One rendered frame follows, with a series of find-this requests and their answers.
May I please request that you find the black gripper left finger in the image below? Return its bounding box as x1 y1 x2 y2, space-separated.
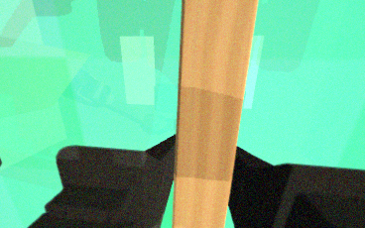
56 134 176 228

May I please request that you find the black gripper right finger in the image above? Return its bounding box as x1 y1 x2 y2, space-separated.
228 146 365 228

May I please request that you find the light wooden board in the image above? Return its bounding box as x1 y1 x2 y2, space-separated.
172 0 258 228

